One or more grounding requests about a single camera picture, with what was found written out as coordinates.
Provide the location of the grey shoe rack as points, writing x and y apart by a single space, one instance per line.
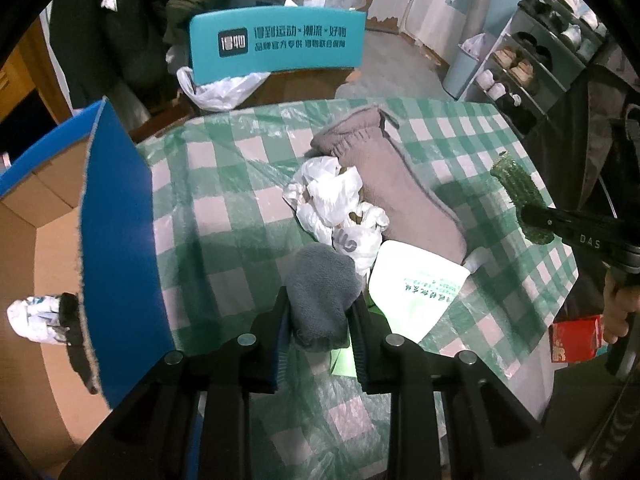
500 35

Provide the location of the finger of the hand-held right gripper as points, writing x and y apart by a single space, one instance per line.
542 220

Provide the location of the black hanging coat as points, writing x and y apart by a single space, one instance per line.
130 35

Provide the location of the light blue trash bin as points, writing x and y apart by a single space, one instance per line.
460 77

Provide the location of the wooden wardrobe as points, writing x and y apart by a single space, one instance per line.
45 85

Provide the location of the blue-rimmed cardboard shoebox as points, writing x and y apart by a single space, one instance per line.
125 240

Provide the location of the pale green spout pouch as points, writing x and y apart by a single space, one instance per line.
415 280

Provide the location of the person's right hand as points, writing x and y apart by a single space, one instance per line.
616 305

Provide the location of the group of assorted shoes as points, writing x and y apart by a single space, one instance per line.
520 65

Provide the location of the white door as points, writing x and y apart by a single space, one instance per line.
435 0

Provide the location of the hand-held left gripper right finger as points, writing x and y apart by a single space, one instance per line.
361 355

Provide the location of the green checkered plastic tablecloth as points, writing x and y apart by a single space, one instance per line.
240 170

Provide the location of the white bin liner bag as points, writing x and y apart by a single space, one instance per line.
474 46

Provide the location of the teal printed box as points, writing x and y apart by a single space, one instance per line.
280 67

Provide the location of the white crumpled tissue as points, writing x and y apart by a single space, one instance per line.
108 3

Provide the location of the grey knit sock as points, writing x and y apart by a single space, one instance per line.
320 290

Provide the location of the brown-grey sock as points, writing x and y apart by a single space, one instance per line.
400 195

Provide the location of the black sock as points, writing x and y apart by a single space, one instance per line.
75 345

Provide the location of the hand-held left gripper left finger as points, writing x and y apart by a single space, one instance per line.
280 345

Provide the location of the red packet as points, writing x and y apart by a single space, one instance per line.
575 337

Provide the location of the white plastic bag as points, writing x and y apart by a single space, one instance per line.
220 92
325 195

